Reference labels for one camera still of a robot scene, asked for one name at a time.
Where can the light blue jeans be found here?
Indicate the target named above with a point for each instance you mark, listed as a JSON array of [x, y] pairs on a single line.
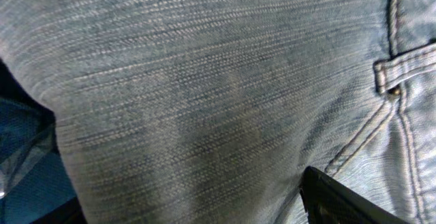
[[208, 111]]

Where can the teal garment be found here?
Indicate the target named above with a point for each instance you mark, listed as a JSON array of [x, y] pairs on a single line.
[[33, 179]]

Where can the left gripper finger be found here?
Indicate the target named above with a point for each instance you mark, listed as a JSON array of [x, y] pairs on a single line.
[[327, 201]]

